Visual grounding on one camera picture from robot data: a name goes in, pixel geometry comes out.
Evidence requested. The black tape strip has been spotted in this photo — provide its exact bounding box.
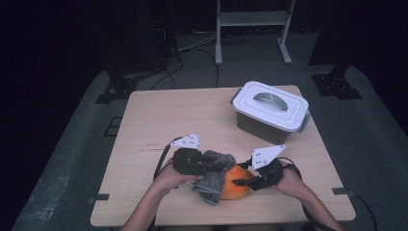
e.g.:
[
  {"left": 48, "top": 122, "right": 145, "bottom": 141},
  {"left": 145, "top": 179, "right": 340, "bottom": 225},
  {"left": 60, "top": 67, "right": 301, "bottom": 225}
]
[
  {"left": 88, "top": 192, "right": 111, "bottom": 205},
  {"left": 331, "top": 187, "right": 357, "bottom": 197}
]

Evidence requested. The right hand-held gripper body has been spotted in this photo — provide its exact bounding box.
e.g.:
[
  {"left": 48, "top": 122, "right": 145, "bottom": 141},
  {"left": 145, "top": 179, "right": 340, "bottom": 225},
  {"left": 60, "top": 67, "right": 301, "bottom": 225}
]
[{"left": 249, "top": 143, "right": 287, "bottom": 192}]

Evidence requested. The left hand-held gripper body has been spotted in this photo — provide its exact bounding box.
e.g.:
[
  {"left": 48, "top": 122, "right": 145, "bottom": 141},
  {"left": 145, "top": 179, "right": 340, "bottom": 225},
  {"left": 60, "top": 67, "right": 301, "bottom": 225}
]
[{"left": 169, "top": 133, "right": 210, "bottom": 176}]

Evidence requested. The orange plush toy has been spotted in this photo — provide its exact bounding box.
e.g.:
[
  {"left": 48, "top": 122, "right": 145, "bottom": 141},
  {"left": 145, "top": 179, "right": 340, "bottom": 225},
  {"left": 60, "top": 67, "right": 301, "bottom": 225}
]
[{"left": 220, "top": 164, "right": 256, "bottom": 201}]

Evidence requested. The person's left hand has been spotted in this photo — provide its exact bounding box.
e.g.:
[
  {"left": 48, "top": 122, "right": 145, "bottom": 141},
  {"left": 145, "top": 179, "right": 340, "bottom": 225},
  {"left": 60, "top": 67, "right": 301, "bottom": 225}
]
[{"left": 153, "top": 158, "right": 205, "bottom": 195}]

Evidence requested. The long black cable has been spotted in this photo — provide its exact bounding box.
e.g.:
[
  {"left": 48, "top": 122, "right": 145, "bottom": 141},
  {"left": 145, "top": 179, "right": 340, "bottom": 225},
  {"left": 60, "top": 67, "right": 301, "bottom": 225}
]
[{"left": 150, "top": 47, "right": 222, "bottom": 90}]

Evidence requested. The grey fuzzy cloth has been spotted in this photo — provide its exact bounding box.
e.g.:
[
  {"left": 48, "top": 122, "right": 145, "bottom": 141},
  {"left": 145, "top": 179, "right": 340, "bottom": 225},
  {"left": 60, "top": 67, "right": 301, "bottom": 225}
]
[{"left": 191, "top": 149, "right": 238, "bottom": 207}]

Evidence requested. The white lid with grey handle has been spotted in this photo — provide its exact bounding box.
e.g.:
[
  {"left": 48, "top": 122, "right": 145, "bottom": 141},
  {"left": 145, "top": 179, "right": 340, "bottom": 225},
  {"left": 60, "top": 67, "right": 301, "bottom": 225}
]
[{"left": 230, "top": 80, "right": 311, "bottom": 133}]

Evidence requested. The clear brown storage box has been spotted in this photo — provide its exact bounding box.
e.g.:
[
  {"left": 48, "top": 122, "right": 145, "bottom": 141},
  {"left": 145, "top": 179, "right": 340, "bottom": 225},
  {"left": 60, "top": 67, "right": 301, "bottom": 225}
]
[{"left": 230, "top": 88, "right": 312, "bottom": 146}]

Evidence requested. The white metal stand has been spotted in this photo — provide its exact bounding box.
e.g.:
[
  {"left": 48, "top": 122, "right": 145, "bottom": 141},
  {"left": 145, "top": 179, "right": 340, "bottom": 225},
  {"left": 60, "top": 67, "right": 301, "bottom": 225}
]
[{"left": 215, "top": 0, "right": 296, "bottom": 66}]

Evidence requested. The person's right hand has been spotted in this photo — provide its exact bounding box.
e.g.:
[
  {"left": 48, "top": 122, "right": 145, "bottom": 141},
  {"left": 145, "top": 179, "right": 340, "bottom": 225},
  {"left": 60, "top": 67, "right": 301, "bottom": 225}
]
[{"left": 273, "top": 162, "right": 307, "bottom": 200}]

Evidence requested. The black stand base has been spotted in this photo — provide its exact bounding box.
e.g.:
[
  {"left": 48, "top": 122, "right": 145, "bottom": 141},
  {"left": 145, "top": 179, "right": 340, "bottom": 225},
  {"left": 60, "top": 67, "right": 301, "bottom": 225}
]
[
  {"left": 94, "top": 61, "right": 162, "bottom": 105},
  {"left": 307, "top": 0, "right": 364, "bottom": 100}
]

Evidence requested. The dark equipment rack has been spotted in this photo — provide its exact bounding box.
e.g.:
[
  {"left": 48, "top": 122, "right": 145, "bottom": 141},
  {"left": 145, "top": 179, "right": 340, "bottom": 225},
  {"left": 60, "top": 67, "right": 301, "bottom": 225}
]
[{"left": 153, "top": 0, "right": 181, "bottom": 64}]

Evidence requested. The white cable bundle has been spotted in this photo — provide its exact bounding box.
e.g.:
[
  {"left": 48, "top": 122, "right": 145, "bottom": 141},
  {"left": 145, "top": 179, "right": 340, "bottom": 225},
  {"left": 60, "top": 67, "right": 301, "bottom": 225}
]
[{"left": 176, "top": 30, "right": 219, "bottom": 54}]

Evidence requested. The thin black cable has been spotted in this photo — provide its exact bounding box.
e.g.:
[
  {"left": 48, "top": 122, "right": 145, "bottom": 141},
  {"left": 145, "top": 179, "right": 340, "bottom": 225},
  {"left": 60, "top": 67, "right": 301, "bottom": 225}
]
[{"left": 347, "top": 191, "right": 378, "bottom": 231}]

